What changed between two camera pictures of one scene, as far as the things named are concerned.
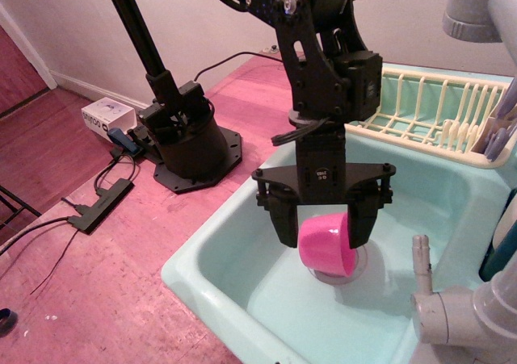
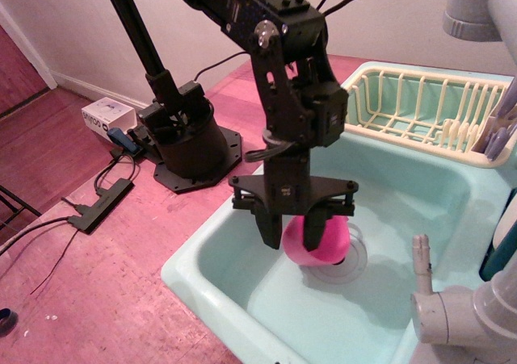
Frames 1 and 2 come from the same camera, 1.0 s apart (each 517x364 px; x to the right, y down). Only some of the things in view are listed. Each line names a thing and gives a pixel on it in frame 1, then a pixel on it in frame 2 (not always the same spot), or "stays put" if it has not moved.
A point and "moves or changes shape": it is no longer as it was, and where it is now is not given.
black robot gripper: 322,176 -> 287,190
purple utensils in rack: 497,142 stays put
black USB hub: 90,217 stays put
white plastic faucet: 460,324 stays put
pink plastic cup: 324,241 moves or changes shape
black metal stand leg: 11,207 stays put
